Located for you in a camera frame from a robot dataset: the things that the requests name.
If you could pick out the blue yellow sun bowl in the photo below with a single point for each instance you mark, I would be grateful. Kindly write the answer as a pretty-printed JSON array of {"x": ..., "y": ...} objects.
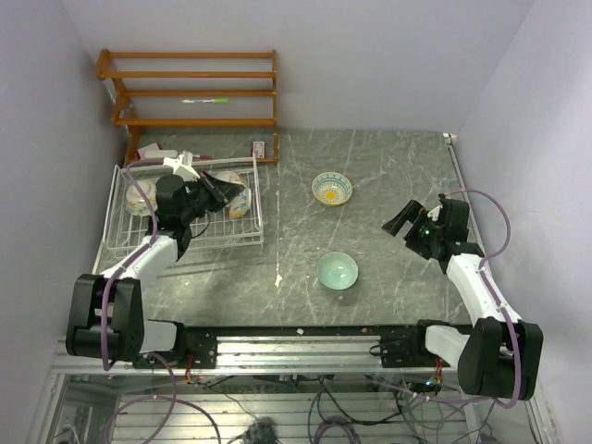
[{"x": 332, "y": 188}]

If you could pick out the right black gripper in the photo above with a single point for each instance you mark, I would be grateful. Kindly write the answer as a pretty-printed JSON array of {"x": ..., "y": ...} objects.
[{"x": 410, "y": 213}]

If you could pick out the orange blue floral bowl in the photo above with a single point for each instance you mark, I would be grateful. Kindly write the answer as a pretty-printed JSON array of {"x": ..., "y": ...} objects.
[{"x": 241, "y": 204}]

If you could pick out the small red white box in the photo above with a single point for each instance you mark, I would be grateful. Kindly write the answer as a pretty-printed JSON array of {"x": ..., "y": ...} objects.
[{"x": 258, "y": 149}]

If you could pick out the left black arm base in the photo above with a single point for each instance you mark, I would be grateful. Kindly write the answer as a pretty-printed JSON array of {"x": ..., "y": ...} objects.
[{"x": 201, "y": 350}]

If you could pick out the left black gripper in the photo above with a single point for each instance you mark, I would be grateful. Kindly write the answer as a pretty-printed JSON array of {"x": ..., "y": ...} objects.
[{"x": 221, "y": 192}]

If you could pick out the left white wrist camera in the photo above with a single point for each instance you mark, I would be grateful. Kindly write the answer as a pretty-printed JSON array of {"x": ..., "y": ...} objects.
[{"x": 182, "y": 166}]

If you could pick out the aluminium mounting rail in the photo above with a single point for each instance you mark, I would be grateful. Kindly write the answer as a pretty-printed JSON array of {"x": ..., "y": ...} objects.
[{"x": 298, "y": 355}]

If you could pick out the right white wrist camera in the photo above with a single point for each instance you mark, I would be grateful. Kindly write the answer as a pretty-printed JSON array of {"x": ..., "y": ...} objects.
[{"x": 432, "y": 214}]

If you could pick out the plain light teal bowl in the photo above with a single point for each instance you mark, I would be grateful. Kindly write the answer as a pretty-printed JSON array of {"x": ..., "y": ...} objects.
[{"x": 337, "y": 270}]

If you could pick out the star and leaves bowl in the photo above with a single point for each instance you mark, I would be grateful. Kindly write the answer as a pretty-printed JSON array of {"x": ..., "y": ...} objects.
[{"x": 231, "y": 177}]

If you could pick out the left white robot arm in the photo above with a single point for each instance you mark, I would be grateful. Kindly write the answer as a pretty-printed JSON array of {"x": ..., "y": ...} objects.
[{"x": 106, "y": 319}]

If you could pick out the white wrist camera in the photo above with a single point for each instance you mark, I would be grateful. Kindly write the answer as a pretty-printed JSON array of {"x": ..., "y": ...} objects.
[
  {"x": 182, "y": 166},
  {"x": 432, "y": 214}
]

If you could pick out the green white pen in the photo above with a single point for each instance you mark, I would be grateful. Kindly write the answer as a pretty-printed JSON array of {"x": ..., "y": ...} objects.
[{"x": 218, "y": 101}]

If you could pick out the wooden shelf rack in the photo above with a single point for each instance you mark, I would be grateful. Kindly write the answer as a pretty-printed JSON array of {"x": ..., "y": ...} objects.
[{"x": 149, "y": 87}]

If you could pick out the white wire dish rack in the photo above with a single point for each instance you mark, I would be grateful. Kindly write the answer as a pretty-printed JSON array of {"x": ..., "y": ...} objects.
[{"x": 123, "y": 232}]

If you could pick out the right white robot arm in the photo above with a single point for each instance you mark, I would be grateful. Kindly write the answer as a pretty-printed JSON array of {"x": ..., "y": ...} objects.
[{"x": 499, "y": 357}]

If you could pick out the orange star leaf bowl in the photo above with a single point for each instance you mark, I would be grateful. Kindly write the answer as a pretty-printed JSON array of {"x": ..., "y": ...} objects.
[{"x": 136, "y": 202}]

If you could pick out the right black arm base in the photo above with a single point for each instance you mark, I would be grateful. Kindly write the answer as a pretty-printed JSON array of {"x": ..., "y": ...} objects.
[{"x": 398, "y": 353}]

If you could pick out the white eraser block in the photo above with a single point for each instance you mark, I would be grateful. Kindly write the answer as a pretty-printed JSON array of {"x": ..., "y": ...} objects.
[{"x": 160, "y": 154}]

